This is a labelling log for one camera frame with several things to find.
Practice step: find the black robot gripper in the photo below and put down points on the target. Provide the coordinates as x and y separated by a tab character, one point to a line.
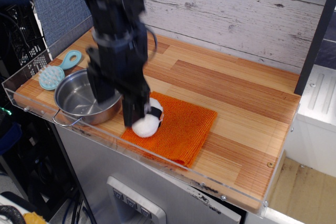
116	64

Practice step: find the white plush egg black band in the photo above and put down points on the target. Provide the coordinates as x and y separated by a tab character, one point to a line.
148	125

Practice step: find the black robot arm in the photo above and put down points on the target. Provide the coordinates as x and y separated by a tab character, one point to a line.
116	17

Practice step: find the silver metal pot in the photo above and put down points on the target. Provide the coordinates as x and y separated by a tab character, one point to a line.
74	97

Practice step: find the orange folded towel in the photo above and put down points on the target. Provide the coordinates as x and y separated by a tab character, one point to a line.
183	131

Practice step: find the light blue scrub brush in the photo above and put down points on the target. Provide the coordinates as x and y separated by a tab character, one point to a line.
51	76

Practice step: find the stainless steel dispenser cabinet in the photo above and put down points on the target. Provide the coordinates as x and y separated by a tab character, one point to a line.
121	185

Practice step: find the black plastic crate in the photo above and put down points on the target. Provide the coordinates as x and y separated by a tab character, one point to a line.
21	39

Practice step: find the yellow object bottom left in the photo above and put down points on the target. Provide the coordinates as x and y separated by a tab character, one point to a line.
33	218

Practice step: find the clear acrylic table guard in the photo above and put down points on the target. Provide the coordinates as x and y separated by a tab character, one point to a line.
255	106

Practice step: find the white side cabinet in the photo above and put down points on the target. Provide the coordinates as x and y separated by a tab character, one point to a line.
311	139

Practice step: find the dark grey right post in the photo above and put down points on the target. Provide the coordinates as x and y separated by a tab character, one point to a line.
319	34

